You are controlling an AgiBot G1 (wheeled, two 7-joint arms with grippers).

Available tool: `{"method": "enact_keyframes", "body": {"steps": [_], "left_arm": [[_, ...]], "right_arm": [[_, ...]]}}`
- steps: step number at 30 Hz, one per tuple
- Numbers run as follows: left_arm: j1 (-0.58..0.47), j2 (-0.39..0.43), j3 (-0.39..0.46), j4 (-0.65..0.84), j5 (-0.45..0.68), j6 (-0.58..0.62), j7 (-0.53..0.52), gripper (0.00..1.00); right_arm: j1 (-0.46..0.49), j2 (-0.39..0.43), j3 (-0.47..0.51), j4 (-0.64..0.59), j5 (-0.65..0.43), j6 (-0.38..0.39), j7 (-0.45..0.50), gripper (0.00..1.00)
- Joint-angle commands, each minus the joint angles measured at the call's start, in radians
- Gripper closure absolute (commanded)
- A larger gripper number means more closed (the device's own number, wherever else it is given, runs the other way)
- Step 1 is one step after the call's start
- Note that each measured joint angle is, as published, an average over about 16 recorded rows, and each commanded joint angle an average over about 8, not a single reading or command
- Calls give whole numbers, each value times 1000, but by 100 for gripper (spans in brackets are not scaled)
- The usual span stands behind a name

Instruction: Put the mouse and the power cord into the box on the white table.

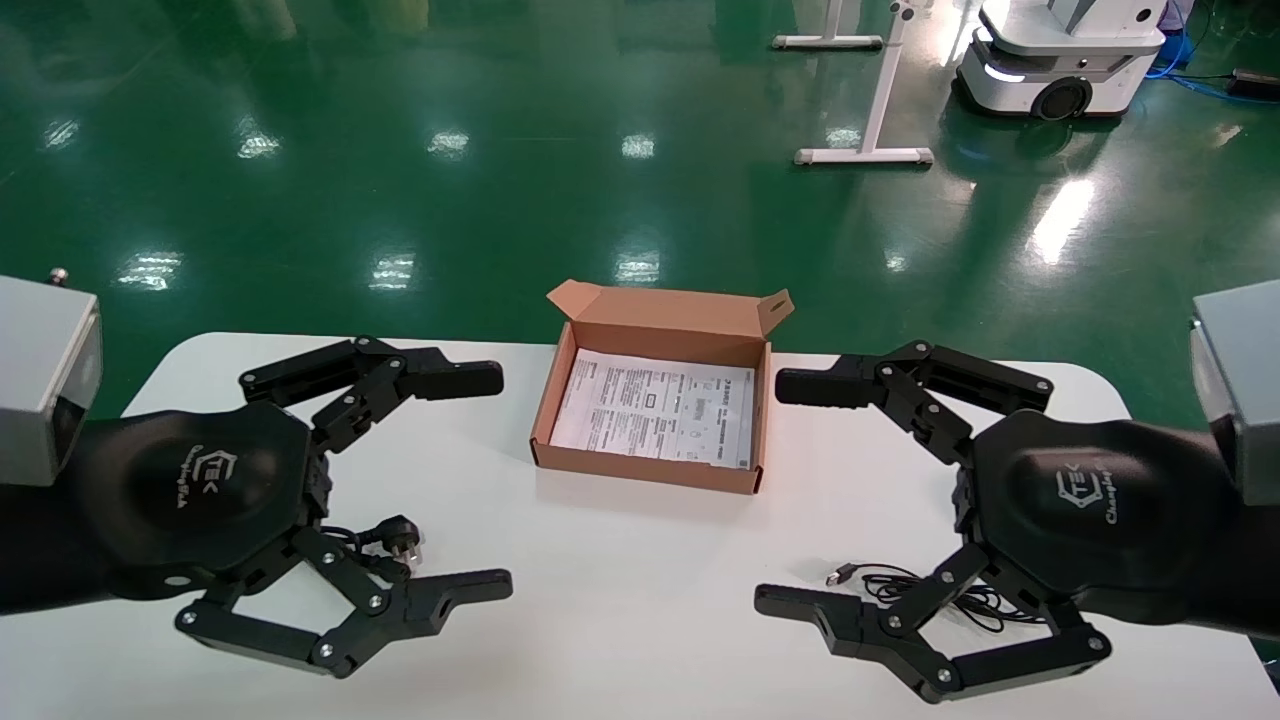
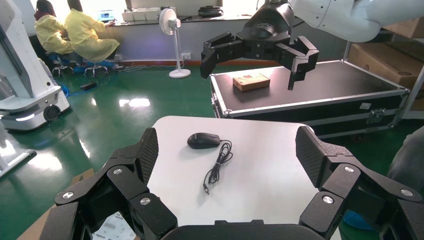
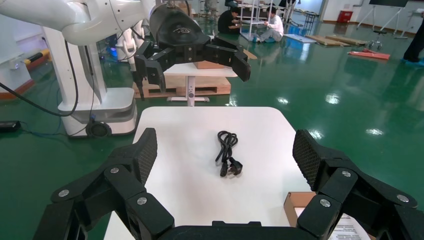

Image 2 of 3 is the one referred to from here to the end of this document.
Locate person in grey trousers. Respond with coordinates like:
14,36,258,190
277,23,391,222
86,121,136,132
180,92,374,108
386,125,424,196

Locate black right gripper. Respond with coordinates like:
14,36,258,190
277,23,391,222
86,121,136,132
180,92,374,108
199,3,320,91

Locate small brown cardboard box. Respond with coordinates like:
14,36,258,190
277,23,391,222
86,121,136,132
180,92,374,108
232,72,271,92

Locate open brown cardboard box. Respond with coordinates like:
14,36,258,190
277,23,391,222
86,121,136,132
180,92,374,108
16,168,142,240

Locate black wired computer mouse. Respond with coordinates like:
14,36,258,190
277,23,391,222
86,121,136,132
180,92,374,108
186,132,233,196

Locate black bag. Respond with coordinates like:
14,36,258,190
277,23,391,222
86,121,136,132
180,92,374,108
198,5,224,18

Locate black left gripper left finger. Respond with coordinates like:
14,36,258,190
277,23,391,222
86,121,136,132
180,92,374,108
39,127,178,240

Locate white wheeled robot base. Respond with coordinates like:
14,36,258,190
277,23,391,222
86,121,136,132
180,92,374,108
0,0,71,132

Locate person in yellow gown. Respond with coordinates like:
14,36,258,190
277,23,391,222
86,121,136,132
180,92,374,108
64,0,121,64

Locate white floor cables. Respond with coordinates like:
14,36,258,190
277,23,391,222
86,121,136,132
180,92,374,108
115,64,173,73

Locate printed white paper sheet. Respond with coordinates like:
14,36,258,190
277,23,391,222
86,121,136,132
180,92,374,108
92,211,137,240

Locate brown carton on shelf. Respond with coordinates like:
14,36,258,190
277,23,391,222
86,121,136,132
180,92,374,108
384,17,424,39

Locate chrome-legged stool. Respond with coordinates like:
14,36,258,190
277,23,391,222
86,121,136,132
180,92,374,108
51,54,75,78
84,61,109,79

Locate white standing fan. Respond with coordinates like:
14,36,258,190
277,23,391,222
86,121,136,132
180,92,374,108
158,8,192,79

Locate open laptop with blue screen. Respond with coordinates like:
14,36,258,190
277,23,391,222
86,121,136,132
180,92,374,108
96,9,115,23

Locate black aluminium-edged flight case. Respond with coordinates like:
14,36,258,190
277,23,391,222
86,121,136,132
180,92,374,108
210,59,411,139

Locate blue shoe cover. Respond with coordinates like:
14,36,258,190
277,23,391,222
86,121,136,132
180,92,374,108
342,210,375,231

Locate blue floor cable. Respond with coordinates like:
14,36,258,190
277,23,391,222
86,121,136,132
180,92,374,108
59,79,88,98

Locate large brown shipping carton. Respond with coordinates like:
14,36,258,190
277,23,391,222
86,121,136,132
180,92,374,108
347,42,424,90

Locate person in yellow, red scarf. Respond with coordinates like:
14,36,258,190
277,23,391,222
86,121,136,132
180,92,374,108
34,0,74,56

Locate grey metal base leg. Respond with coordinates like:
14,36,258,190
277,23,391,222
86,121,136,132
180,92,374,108
0,132,37,178

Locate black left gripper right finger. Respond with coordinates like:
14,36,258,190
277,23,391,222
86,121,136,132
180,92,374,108
294,125,424,240

